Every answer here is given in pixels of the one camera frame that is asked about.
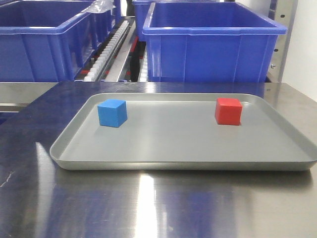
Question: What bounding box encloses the clear plastic bag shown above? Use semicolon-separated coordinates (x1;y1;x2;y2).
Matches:
82;0;115;14

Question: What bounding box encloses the steel shelf upright post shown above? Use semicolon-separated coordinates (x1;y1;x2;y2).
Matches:
276;0;298;83

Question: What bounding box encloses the blue bin front right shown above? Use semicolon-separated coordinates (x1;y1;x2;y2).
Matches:
143;1;287;83

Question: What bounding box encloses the blue bin front left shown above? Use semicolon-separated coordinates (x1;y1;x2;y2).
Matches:
0;0;98;82

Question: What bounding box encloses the blue bin rear left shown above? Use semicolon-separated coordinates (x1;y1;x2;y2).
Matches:
93;0;122;47

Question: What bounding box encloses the red cube block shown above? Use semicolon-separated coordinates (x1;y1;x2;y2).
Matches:
215;98;243;125

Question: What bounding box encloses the blue cube block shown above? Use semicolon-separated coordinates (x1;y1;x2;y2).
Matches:
97;99;128;127

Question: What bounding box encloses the blue bin rear right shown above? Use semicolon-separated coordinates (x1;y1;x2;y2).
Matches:
132;0;223;47

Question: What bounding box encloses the grey metal tray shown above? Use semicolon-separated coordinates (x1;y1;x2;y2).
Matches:
50;93;317;171

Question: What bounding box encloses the blue bin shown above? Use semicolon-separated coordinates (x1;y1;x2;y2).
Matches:
0;0;98;82
93;0;122;47
143;1;287;83
132;0;223;47

